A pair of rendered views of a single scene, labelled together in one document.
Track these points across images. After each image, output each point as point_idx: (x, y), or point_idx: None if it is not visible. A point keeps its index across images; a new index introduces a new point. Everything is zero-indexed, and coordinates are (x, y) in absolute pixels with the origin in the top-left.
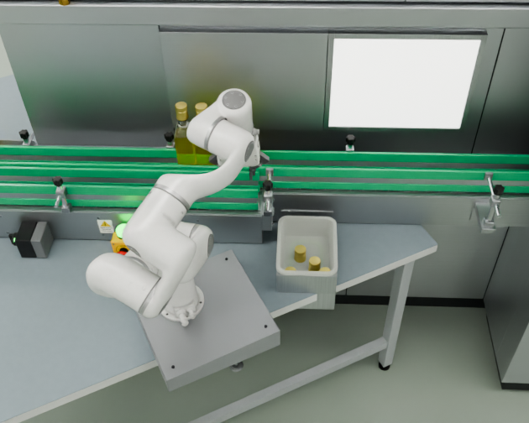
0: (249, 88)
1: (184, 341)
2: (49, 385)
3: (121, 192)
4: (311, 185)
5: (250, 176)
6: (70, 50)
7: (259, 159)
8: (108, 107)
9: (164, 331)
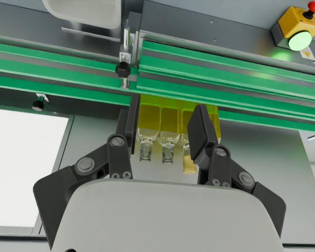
0: (136, 167)
1: None
2: None
3: (293, 87)
4: (80, 62)
5: (134, 111)
6: None
7: (53, 244)
8: (251, 153)
9: None
